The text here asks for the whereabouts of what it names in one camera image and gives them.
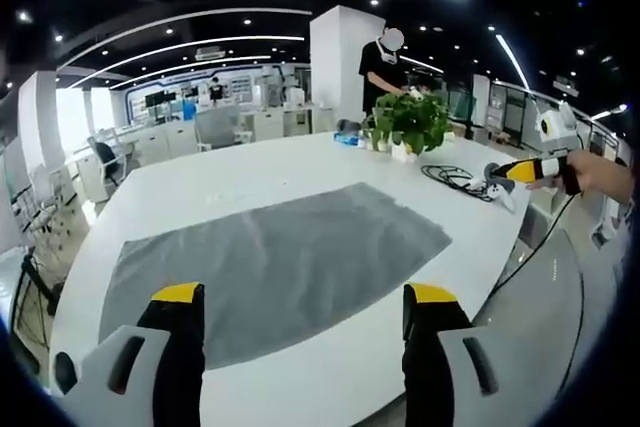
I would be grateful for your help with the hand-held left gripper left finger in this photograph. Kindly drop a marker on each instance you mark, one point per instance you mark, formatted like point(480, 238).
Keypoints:
point(150, 347)

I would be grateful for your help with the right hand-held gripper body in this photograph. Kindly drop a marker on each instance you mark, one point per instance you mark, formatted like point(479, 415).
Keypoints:
point(559, 139)

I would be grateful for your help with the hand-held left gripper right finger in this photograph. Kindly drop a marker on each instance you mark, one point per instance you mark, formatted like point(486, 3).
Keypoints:
point(450, 352)

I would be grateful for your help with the grey towel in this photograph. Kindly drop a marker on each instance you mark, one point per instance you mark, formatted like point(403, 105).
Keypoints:
point(280, 262)

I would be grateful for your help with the person's right hand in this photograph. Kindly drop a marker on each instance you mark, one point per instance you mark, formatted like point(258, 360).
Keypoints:
point(595, 174)

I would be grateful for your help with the grey round object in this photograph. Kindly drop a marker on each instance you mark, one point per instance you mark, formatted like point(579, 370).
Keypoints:
point(492, 170)

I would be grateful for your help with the white controller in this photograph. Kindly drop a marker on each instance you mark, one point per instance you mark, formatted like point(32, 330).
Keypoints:
point(500, 194)

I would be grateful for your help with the green potted plant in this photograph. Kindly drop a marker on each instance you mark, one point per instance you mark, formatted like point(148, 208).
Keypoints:
point(410, 122)

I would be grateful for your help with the blue tissue pack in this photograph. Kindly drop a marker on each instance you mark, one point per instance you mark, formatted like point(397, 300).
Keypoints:
point(347, 138)

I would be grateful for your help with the black office chair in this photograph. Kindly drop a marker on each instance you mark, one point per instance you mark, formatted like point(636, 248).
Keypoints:
point(107, 162)

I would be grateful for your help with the white table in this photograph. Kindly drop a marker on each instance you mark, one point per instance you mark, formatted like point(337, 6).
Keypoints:
point(310, 167)

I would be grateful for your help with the white pillar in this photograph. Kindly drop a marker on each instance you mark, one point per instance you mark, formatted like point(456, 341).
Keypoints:
point(332, 72)

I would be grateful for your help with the grey office chair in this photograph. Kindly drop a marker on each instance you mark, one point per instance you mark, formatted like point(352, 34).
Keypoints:
point(217, 129)

